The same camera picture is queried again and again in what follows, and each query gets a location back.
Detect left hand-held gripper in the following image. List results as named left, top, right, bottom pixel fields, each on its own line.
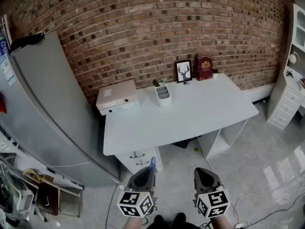
left=116, top=167, right=157, bottom=218

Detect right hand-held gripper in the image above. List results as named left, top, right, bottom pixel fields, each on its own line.
left=193, top=167, right=231, bottom=219

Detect blue-handled scissors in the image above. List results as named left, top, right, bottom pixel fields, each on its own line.
left=149, top=156, right=158, bottom=174

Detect white desk organizer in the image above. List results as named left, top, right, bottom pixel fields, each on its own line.
left=155, top=85, right=172, bottom=108

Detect person's left forearm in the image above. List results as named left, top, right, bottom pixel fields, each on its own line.
left=122, top=215, right=144, bottom=229

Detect person's right forearm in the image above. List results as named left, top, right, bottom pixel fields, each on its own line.
left=209, top=215, right=235, bottom=229

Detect white file box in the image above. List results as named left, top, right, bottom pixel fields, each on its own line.
left=99, top=101, right=141, bottom=116

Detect beige file box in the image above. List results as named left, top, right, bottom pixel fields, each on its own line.
left=96, top=79, right=140, bottom=111

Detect person's left black shoe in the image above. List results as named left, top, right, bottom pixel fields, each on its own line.
left=153, top=215, right=165, bottom=229

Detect person's black shoe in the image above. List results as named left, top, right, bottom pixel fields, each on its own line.
left=173, top=212, right=187, bottom=224
left=153, top=215, right=165, bottom=229

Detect person's right black shoe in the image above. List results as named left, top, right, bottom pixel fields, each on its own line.
left=173, top=212, right=187, bottom=224

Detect person's dark clothing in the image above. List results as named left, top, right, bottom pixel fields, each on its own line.
left=145, top=221, right=201, bottom=229

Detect white desk drawer unit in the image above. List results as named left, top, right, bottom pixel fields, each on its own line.
left=114, top=146, right=164, bottom=175

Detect white desk open shelf unit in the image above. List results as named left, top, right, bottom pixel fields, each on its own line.
left=197, top=118, right=248, bottom=161

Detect black flat item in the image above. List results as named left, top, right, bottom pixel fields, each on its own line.
left=171, top=137, right=198, bottom=149

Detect tan wooden hanger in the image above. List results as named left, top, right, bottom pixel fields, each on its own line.
left=23, top=168, right=54, bottom=185

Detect white plastic container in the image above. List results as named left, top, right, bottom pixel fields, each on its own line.
left=14, top=187, right=35, bottom=214

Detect white cabinet with drawers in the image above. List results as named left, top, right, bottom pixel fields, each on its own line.
left=266, top=2, right=305, bottom=131

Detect grey refrigerator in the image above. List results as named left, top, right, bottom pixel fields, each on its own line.
left=0, top=31, right=121, bottom=188

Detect red hardcover book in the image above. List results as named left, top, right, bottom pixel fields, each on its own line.
left=195, top=55, right=214, bottom=81

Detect black framed deer picture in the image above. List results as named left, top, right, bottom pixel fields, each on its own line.
left=174, top=59, right=193, bottom=83

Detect red cloth item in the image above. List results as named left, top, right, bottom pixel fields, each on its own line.
left=0, top=92, right=8, bottom=114

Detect white label sticker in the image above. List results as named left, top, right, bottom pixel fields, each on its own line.
left=0, top=53, right=14, bottom=87

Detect black bag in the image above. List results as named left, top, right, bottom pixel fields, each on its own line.
left=9, top=32, right=45, bottom=54

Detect blue package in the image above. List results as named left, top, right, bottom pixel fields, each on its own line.
left=0, top=30, right=10, bottom=57

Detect white floor cable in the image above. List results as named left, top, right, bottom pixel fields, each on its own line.
left=205, top=158, right=290, bottom=226

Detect black floor cable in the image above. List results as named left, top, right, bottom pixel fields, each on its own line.
left=243, top=192, right=305, bottom=224

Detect white wire shelf rack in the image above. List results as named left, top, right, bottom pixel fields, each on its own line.
left=0, top=132, right=27, bottom=167

